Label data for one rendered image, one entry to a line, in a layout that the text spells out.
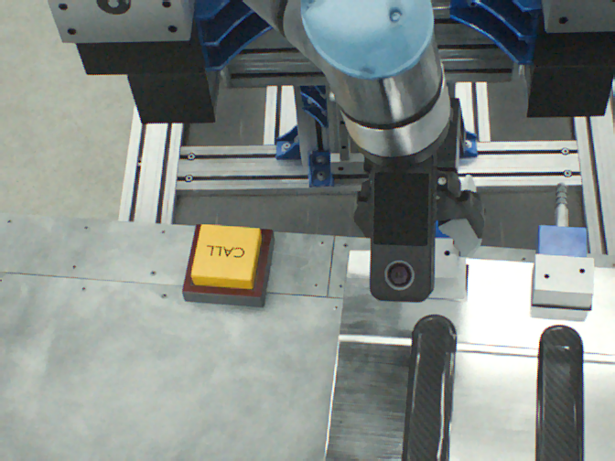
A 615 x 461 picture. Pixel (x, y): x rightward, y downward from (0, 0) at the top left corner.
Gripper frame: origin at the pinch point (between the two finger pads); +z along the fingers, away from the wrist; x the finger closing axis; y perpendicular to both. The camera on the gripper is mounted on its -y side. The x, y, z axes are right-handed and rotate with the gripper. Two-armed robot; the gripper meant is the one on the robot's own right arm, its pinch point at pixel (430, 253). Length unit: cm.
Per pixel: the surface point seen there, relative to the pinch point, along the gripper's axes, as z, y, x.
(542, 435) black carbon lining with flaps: 5.2, -14.1, -9.4
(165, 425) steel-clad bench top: 8.7, -13.7, 25.0
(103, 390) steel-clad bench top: 8.2, -10.7, 31.5
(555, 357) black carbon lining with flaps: 6.2, -6.9, -10.3
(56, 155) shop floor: 92, 60, 89
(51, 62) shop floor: 94, 84, 96
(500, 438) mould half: 4.4, -14.7, -6.0
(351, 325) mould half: 3.3, -5.4, 7.1
